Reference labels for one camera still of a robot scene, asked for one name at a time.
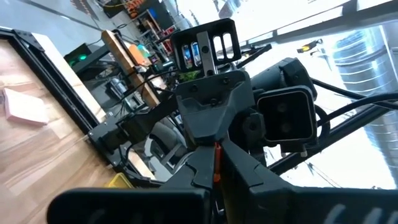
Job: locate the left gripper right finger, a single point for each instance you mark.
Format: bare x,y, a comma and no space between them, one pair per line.
311,208

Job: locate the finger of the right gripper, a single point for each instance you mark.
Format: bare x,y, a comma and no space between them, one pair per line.
214,87
208,124

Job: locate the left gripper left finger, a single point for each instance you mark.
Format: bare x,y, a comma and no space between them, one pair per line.
140,205

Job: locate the orange red marker pen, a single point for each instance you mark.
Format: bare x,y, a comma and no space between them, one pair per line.
217,161

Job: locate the yellow transparent pencil box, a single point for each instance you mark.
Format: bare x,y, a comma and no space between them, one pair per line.
119,182

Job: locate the black ceiling spotlight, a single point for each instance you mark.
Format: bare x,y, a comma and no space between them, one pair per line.
308,47

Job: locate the grey office chair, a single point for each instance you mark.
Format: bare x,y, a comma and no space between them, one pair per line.
164,137

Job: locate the device with green light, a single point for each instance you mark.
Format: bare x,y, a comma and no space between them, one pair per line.
81,57

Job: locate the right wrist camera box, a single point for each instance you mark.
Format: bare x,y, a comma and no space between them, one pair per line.
286,115

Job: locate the silver ventilation duct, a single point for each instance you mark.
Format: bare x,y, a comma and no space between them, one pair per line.
363,62

